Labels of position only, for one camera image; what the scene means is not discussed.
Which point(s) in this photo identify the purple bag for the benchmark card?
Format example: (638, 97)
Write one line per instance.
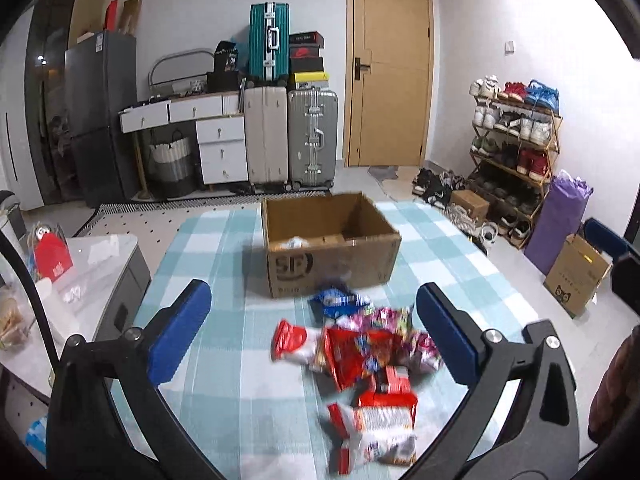
(555, 225)

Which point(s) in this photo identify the beige round rug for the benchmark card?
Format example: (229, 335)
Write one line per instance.
(400, 191)

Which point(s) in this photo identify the black printed bag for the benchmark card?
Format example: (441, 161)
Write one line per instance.
(226, 57)

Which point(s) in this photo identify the plain black shoe box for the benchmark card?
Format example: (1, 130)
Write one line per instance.
(307, 65)

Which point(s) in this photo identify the arched mirror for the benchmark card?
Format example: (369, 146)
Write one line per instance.
(175, 67)

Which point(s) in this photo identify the white drawer dresser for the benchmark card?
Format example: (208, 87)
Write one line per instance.
(220, 155)

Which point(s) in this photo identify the red white snack packet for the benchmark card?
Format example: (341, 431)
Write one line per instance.
(292, 342)

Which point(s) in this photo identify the beige suitcase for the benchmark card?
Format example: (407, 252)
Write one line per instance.
(265, 135)

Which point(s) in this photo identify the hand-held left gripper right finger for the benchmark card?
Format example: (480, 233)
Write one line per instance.
(445, 335)

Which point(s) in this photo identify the blue white checkered tablecloth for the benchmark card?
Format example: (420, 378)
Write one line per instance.
(225, 260)

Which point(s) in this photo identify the teal suitcase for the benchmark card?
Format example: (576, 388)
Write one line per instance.
(260, 40)

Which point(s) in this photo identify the wooden door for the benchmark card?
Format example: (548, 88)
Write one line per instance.
(390, 35)

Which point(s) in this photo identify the white small basket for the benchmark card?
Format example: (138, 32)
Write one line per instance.
(195, 86)

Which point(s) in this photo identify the silver suitcase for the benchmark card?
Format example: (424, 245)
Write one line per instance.
(305, 150)

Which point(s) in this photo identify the black storage box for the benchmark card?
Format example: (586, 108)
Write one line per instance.
(225, 81)

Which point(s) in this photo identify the red paper bag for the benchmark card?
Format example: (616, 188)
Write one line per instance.
(111, 15)

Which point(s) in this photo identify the large red snack packet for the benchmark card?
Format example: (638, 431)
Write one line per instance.
(357, 360)

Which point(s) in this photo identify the red white noodle packet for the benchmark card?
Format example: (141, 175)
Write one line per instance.
(387, 410)

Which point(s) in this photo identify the cat print cardboard box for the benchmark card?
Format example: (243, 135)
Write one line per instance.
(575, 280)

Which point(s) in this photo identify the grey refrigerator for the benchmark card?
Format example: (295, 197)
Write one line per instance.
(100, 110)

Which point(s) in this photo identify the red black shoe box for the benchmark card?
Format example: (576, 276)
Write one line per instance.
(305, 52)

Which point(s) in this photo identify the clear bread bag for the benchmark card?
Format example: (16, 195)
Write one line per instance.
(12, 320)

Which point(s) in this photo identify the blue snack packet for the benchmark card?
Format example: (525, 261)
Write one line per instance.
(340, 302)

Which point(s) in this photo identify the rows of shoes on rack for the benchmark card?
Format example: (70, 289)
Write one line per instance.
(530, 130)

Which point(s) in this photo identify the red packet in clear bag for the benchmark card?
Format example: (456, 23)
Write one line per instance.
(52, 257)

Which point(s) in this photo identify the brown paper bag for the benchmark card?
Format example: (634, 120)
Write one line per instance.
(131, 15)

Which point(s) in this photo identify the yellow shoe box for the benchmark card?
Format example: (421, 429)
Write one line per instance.
(312, 81)

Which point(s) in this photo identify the group of shoes on floor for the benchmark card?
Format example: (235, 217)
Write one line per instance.
(435, 187)

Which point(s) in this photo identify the small red snack box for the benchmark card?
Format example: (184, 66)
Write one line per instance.
(395, 380)

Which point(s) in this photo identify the grey doormat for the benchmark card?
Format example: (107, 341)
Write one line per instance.
(384, 172)

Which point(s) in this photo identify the small brown cardboard box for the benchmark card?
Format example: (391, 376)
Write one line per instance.
(470, 205)

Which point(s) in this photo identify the purple pink candy packet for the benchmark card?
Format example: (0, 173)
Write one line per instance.
(425, 352)

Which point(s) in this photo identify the blue chair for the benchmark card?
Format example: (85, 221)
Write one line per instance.
(605, 237)

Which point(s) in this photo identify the wooden shoe rack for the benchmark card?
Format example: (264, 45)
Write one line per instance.
(552, 160)

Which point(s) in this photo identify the dark glass cabinet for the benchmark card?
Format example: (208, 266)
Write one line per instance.
(50, 85)

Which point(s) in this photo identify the grey white laundry basket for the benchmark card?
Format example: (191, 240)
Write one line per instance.
(170, 165)

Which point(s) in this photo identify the white red grey packet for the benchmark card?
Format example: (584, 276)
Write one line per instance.
(375, 450)

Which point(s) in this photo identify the black white dotted rug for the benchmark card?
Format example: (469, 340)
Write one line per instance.
(140, 215)

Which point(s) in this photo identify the grey white coffee table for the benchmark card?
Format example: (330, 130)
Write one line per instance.
(100, 270)

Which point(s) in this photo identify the flat cardboard sheet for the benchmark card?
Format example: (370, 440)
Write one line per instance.
(87, 5)

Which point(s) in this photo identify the dark red cloth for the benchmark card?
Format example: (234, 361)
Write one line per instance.
(615, 385)

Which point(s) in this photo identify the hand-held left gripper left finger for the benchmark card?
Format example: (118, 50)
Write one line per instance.
(180, 332)

